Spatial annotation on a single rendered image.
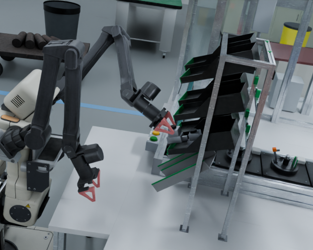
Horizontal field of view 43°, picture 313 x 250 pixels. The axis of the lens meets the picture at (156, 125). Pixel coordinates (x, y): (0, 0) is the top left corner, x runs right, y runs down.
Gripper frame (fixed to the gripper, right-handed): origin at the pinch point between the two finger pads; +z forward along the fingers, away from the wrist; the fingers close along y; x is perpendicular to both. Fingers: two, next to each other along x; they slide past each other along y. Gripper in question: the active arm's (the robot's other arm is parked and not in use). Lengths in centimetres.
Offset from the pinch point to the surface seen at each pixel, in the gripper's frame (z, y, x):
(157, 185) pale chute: 9.6, -5.9, 23.4
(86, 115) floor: -70, 216, 176
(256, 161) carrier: 48, 47, 10
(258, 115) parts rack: 19.6, -7.1, -30.7
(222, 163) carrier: 33, 35, 18
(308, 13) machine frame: 26, 128, -54
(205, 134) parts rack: 9.8, -9.2, -12.5
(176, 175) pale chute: 12.7, -6.3, 12.9
